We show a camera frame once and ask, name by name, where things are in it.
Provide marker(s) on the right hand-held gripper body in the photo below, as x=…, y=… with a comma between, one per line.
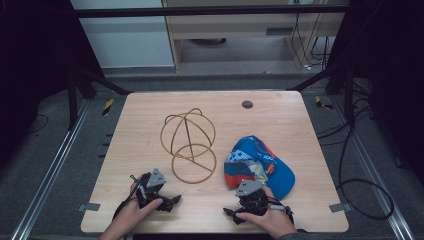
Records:
x=248, y=188

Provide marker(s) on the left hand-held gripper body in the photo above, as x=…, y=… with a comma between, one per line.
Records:
x=156, y=179

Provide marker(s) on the blue and red cap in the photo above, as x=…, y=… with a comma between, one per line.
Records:
x=280, y=176

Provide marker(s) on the person's left hand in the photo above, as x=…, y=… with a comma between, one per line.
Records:
x=130, y=215

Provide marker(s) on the person's right hand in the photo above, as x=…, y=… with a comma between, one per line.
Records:
x=276, y=220

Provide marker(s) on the grey tape strip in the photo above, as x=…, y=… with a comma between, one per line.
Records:
x=340, y=207
x=89, y=207

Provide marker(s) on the grey round table grommet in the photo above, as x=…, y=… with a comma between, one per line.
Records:
x=247, y=104

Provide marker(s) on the yellow black striped tape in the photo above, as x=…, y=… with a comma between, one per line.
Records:
x=321, y=103
x=107, y=107

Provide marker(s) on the black metal stand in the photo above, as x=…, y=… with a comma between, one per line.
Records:
x=349, y=100
x=72, y=100

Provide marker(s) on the white cabinet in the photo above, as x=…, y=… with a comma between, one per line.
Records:
x=126, y=43

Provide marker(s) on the black curtain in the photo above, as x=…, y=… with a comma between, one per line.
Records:
x=390, y=66
x=33, y=66

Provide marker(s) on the black horizontal metal bar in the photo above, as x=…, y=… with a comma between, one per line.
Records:
x=200, y=11

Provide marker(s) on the metal floor rail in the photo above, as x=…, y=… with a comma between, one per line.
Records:
x=376, y=173
x=50, y=170

